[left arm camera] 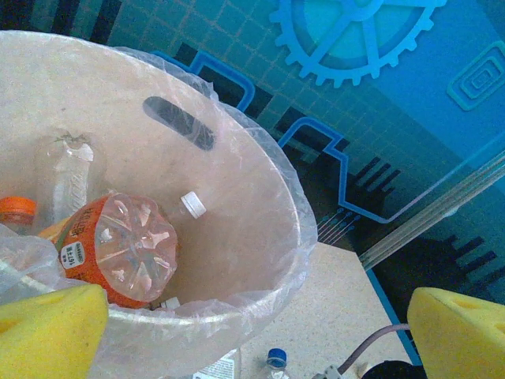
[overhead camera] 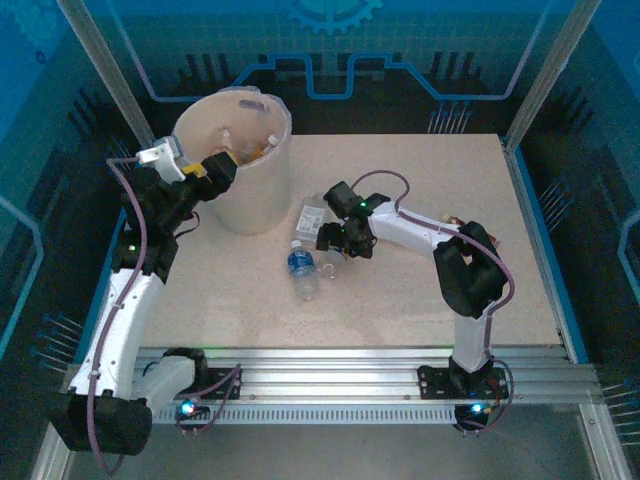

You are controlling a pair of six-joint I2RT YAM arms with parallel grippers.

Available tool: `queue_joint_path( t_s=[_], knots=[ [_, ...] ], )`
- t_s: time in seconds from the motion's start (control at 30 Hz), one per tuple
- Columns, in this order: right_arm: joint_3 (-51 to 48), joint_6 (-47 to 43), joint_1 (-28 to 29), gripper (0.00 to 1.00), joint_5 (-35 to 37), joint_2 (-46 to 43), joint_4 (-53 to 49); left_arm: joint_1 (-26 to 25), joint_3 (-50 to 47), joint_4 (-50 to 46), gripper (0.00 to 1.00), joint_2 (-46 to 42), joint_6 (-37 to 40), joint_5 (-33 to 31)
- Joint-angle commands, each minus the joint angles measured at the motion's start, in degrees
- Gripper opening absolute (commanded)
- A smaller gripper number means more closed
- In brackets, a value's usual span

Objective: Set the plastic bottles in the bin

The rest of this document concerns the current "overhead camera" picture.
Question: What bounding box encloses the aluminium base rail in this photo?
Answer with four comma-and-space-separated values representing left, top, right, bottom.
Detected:
59, 347, 601, 407

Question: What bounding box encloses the white bin with plastic liner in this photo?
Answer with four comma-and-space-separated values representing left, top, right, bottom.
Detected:
169, 85, 294, 236

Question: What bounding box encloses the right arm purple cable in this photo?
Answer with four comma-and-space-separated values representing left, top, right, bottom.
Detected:
348, 170, 516, 431

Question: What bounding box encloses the blue label water bottle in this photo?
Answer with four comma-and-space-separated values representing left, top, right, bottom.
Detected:
286, 239, 320, 301

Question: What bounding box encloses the square clear white label bottle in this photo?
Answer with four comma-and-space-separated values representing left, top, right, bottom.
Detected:
294, 192, 331, 249

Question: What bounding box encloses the blue yellow label bottle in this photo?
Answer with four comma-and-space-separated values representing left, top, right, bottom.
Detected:
317, 247, 347, 280

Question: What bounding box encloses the small LED control board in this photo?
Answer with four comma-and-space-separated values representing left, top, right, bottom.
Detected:
455, 402, 494, 422
175, 397, 211, 420

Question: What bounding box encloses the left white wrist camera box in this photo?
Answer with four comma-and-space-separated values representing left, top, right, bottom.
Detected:
136, 136, 185, 182

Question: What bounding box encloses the slotted grey cable duct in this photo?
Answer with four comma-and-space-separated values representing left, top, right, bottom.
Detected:
78, 404, 589, 426

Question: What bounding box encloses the aluminium frame post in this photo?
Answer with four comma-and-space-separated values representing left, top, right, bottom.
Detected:
504, 0, 604, 151
55, 0, 151, 146

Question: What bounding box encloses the copper brown label bottle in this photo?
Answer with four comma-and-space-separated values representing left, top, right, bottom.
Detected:
439, 213, 500, 247

